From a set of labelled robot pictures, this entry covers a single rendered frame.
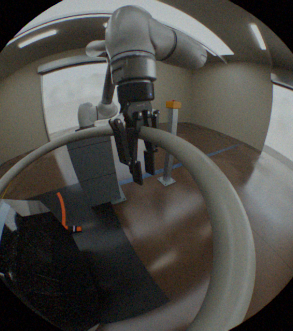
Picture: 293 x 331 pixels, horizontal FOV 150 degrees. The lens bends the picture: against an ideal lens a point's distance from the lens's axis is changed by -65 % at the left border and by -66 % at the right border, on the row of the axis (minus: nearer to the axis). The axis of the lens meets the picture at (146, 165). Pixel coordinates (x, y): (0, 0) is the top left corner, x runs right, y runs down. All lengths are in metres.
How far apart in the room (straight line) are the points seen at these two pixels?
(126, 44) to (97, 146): 0.88
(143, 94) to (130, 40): 0.11
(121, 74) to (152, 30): 0.11
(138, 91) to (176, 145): 0.11
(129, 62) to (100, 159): 0.93
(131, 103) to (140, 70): 0.07
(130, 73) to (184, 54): 0.15
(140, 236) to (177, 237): 0.35
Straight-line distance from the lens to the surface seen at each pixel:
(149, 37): 0.24
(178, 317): 1.14
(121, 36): 0.23
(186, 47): 0.30
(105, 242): 1.13
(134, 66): 0.21
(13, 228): 0.52
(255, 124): 5.86
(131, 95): 0.20
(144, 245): 1.09
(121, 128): 0.20
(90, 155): 1.02
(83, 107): 1.07
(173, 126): 1.28
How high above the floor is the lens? 1.04
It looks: 32 degrees down
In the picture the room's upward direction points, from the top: straight up
